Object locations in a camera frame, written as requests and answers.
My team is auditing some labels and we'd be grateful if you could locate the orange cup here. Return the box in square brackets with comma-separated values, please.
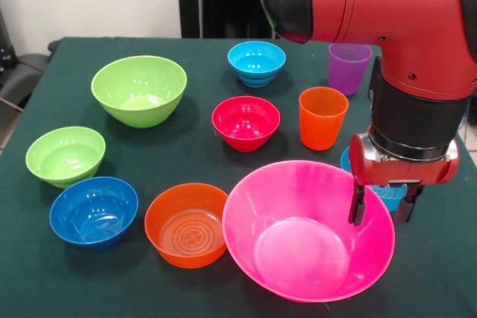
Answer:
[298, 86, 350, 152]

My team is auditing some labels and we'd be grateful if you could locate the dark blue bowl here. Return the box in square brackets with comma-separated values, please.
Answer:
[48, 177, 139, 251]

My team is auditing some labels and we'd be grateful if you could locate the wide light blue bowl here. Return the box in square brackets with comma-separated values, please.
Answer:
[340, 145, 408, 213]

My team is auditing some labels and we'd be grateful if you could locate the large pink bowl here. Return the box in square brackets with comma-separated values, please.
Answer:
[221, 160, 397, 303]

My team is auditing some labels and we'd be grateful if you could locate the orange bowl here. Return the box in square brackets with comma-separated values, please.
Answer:
[144, 182, 229, 270]

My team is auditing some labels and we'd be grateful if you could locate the large green bowl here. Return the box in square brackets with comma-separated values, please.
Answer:
[90, 55, 188, 129]

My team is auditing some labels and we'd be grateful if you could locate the dark green tablecloth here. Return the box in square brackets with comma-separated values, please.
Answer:
[0, 36, 477, 318]

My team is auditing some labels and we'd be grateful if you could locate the small green bowl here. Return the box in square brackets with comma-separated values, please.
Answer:
[25, 126, 107, 190]

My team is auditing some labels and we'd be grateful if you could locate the small light blue footed bowl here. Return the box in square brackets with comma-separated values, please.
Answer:
[227, 40, 287, 89]

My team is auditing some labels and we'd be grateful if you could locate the small red bowl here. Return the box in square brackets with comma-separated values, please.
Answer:
[211, 95, 282, 153]

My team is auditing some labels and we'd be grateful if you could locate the purple cup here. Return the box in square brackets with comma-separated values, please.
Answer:
[327, 42, 373, 96]

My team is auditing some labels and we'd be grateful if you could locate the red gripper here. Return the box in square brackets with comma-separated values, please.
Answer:
[347, 133, 461, 227]

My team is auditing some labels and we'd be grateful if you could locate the black and grey equipment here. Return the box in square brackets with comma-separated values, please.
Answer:
[0, 4, 51, 110]

